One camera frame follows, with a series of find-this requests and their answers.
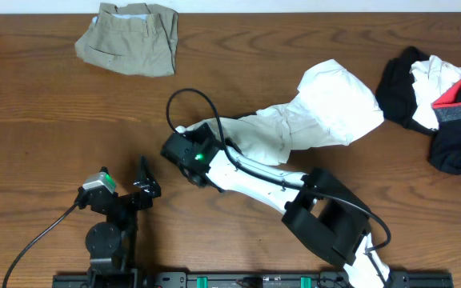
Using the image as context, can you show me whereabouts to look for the white t-shirt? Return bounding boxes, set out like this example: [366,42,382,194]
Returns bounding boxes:
[174,58,385,167]

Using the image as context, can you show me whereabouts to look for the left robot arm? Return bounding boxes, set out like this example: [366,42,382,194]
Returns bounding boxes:
[75,156,161,274]

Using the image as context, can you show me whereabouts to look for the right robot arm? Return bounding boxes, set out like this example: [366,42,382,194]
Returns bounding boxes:
[161,124,390,287]

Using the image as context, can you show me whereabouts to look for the folded khaki shorts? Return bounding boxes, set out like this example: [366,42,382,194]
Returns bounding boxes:
[74,2,178,77]

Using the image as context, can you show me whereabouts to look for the white patterned garment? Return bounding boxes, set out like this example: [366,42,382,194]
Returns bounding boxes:
[410,55,461,131]

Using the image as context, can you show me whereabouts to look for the right black cable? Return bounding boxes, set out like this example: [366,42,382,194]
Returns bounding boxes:
[165,87,392,253]

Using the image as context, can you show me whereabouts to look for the black cable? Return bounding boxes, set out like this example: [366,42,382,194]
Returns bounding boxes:
[1,202,80,288]
[165,87,392,253]

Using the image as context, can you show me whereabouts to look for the left black cable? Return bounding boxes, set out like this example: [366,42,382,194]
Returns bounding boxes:
[1,202,80,288]

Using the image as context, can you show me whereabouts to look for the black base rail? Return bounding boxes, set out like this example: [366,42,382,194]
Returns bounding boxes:
[52,270,455,288]

